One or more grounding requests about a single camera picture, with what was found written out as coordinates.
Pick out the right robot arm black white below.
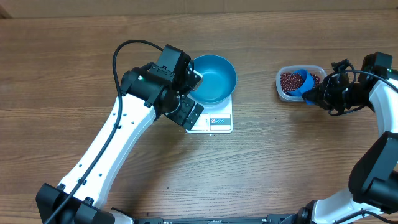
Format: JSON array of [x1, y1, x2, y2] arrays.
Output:
[[283, 52, 397, 223]]

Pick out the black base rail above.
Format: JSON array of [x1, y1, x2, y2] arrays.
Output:
[[133, 207, 312, 224]]

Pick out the clear plastic container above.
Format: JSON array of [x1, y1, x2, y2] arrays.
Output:
[[275, 65, 327, 103]]

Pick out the red beans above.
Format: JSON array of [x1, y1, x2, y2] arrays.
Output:
[[280, 70, 320, 96]]

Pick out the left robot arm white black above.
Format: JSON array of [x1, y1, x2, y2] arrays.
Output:
[[35, 45, 203, 223]]

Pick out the teal blue bowl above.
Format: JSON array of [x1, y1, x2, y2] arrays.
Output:
[[190, 55, 237, 105]]

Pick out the blue plastic measuring scoop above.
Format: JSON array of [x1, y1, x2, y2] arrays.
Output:
[[285, 69, 315, 97]]

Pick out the white digital kitchen scale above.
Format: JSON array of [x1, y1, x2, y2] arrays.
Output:
[[186, 95, 233, 134]]

